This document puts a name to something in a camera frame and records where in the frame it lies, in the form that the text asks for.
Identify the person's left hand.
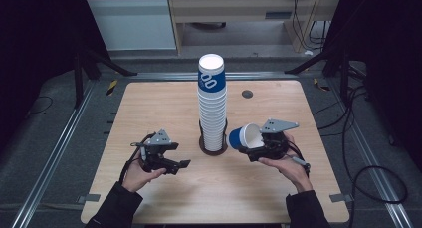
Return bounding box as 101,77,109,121
121,154,167,193

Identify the bundle of hanging black cables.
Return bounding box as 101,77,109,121
292,0,330,52

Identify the stack of white paper cups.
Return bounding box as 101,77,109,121
197,90,229,152

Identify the light wooden desk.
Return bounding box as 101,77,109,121
168,0,341,54

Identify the grey table bracket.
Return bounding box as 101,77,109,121
328,193,354,203
77,193,102,204

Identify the thin black floor cable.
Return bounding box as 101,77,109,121
24,96,54,119

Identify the white cabinet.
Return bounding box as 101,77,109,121
87,0,177,52

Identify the aluminium floor rail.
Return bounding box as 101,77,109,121
326,78,414,228
9,80,98,228
127,72,300,82

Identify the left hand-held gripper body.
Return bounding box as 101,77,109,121
139,128,173,173

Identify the looped black floor cable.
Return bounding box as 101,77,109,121
341,85,408,228

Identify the right hand-held gripper cable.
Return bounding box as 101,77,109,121
287,141,312,177

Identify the black cup holder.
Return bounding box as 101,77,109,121
198,118,230,156

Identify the yellow black hazard tape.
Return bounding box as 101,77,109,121
105,80,118,97
313,78,331,92

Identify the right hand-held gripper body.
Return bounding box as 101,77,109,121
259,117,300,161

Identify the black metal stand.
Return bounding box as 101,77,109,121
73,48,137,110
284,48,353,107

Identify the hand-held gripper cable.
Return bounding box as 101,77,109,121
287,141,312,177
118,131,157,186

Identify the left hand-held gripper cable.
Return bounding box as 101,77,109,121
118,131,157,186

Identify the person's right hand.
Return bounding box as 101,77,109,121
258,132,313,193

